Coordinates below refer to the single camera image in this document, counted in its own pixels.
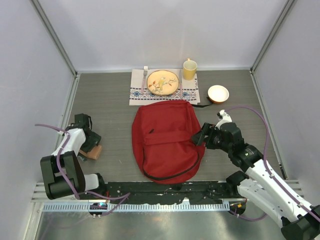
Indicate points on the bird pattern wooden plate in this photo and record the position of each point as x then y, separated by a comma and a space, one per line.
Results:
162, 82

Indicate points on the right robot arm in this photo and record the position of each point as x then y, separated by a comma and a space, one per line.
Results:
259, 183

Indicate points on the tan leather wallet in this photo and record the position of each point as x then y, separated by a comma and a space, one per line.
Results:
92, 155

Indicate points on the yellow mug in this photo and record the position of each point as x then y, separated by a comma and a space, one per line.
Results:
189, 69

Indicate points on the pink handled fork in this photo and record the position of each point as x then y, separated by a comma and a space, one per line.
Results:
145, 73

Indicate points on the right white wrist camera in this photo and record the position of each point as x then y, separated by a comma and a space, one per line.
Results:
223, 117

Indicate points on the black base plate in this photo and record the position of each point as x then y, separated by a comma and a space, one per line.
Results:
197, 192

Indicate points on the patterned white placemat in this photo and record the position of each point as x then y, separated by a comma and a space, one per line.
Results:
136, 98

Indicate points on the red backpack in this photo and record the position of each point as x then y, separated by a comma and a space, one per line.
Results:
161, 136

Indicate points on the white orange bowl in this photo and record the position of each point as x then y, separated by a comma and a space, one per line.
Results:
218, 94

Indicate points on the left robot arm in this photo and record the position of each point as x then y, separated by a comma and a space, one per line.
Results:
61, 171

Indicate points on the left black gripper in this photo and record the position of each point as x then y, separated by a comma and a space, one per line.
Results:
94, 141

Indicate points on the white slotted cable duct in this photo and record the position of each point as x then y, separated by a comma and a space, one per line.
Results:
97, 207

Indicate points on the pink handled knife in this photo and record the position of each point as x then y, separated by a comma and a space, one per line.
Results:
180, 84

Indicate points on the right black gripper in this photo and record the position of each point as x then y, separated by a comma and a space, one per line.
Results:
199, 137

